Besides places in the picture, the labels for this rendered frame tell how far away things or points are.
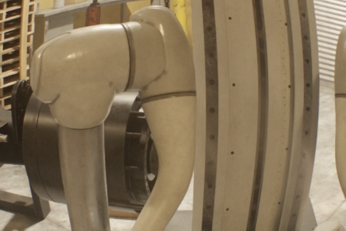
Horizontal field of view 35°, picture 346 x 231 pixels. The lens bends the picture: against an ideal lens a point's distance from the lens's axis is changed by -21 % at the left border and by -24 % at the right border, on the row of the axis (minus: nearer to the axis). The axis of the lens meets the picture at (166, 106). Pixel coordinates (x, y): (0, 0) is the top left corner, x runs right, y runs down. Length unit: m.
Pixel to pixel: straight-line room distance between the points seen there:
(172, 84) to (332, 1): 6.59
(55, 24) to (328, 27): 3.58
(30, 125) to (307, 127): 1.37
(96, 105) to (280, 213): 0.71
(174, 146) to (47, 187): 1.48
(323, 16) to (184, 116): 6.69
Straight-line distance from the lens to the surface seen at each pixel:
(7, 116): 2.91
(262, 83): 1.55
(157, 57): 1.19
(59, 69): 1.14
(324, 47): 7.88
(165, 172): 1.21
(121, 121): 2.46
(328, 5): 7.75
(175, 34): 1.22
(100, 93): 1.17
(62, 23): 7.34
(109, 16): 8.78
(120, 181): 2.45
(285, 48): 1.54
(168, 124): 1.20
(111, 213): 4.09
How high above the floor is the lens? 1.70
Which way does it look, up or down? 15 degrees down
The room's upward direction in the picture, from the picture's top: 1 degrees counter-clockwise
